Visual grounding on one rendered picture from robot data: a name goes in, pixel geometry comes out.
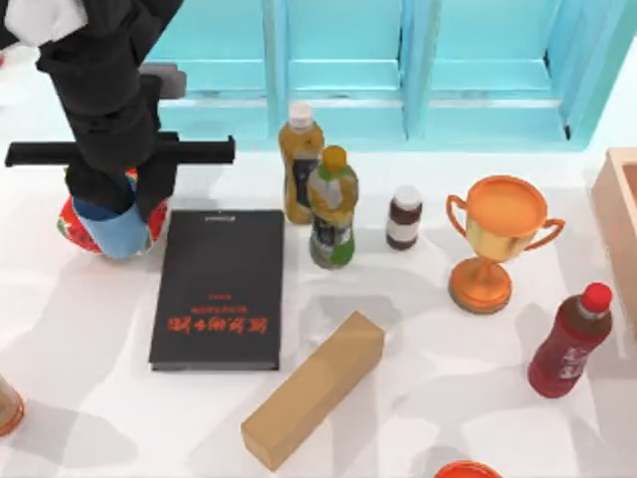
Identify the grey rounded box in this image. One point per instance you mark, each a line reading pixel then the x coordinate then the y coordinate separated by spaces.
pixel 169 82

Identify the yellow bottle with white cap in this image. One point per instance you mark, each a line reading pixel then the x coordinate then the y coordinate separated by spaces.
pixel 293 149

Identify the black book with red lettering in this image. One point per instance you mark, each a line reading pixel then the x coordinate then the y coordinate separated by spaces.
pixel 219 279

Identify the green bottle with yellow cap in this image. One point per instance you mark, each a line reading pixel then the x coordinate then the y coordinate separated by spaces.
pixel 332 214

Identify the light blue rack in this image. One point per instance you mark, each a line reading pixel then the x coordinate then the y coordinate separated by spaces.
pixel 348 60

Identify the small brown bottle white cap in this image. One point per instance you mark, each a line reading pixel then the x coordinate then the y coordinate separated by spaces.
pixel 403 219

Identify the orange cup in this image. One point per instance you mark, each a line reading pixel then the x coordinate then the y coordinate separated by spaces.
pixel 9 408

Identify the tan cardboard box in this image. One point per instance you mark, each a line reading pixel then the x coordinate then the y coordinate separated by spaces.
pixel 313 388

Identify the orange and gold trophy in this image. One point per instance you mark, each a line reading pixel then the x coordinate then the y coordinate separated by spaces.
pixel 497 219

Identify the red-orange round object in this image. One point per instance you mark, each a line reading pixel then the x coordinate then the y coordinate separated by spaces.
pixel 468 470

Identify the red bottle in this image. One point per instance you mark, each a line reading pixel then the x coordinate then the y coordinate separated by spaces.
pixel 567 348

